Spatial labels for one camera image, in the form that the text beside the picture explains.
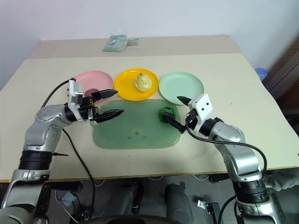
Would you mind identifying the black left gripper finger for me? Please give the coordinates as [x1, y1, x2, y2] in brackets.
[91, 89, 119, 102]
[90, 109, 125, 124]

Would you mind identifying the clear bag with green contents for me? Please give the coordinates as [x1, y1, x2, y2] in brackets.
[101, 32, 128, 53]

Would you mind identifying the yellow plate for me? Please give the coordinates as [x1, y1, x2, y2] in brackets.
[113, 67, 159, 102]

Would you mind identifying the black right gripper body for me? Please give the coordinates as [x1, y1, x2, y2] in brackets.
[185, 109, 199, 130]

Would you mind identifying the yellow toy pear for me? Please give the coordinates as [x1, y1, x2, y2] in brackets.
[134, 72, 153, 93]

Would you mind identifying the brown wooden furniture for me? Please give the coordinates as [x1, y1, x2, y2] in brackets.
[263, 38, 299, 124]

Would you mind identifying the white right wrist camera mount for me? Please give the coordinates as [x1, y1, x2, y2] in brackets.
[188, 93, 214, 132]

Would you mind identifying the blue round container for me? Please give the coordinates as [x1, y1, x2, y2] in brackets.
[255, 67, 269, 83]

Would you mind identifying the pink plate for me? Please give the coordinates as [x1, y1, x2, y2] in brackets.
[74, 70, 114, 94]

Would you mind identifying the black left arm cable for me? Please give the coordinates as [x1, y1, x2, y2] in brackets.
[41, 78, 97, 217]

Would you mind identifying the purple toy fruit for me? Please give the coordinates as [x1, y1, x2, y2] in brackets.
[84, 88, 99, 98]

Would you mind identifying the grey fabric bundle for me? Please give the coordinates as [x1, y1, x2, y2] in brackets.
[264, 166, 299, 192]

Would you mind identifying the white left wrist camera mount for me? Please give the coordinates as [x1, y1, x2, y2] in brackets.
[67, 79, 85, 121]

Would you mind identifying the green toy vegetable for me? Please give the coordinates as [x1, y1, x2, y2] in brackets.
[158, 107, 176, 123]

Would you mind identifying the dark rounded robot leg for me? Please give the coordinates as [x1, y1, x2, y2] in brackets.
[121, 181, 145, 215]
[164, 182, 195, 224]

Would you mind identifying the silver metal bracket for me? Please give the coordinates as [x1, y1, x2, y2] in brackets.
[197, 199, 220, 224]

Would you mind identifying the light green plate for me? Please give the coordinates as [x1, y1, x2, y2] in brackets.
[158, 71, 205, 106]

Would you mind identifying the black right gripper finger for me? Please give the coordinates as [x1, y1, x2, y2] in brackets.
[161, 112, 187, 134]
[176, 95, 193, 106]

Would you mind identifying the black table crossbar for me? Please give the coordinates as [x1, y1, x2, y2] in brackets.
[43, 181, 84, 195]

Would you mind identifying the translucent green tray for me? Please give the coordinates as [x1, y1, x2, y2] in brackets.
[92, 98, 183, 150]

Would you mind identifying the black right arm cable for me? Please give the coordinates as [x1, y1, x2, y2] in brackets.
[185, 113, 268, 175]

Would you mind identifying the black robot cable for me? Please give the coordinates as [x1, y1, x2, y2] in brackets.
[218, 195, 238, 224]

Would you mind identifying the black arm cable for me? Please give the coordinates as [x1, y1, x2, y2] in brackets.
[41, 78, 97, 217]
[185, 113, 268, 175]

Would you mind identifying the white floor cable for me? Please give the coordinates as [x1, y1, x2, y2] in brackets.
[55, 190, 81, 224]

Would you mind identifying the cream table cover sheet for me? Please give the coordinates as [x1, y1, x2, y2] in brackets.
[0, 53, 299, 183]

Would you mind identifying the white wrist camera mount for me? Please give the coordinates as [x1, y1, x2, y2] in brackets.
[188, 93, 214, 132]
[67, 79, 85, 121]

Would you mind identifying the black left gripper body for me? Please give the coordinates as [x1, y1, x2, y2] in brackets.
[79, 95, 99, 121]

